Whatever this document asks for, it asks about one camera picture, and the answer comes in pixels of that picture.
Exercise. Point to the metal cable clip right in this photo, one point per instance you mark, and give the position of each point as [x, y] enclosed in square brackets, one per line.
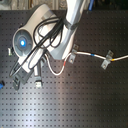
[107, 61]

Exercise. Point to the small green white object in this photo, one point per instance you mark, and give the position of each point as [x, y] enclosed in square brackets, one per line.
[9, 51]

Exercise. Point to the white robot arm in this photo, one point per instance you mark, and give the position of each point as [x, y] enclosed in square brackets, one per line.
[44, 34]

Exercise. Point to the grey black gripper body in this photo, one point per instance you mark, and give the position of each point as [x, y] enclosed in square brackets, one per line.
[28, 68]

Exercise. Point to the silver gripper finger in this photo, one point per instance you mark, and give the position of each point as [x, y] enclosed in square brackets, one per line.
[16, 84]
[37, 75]

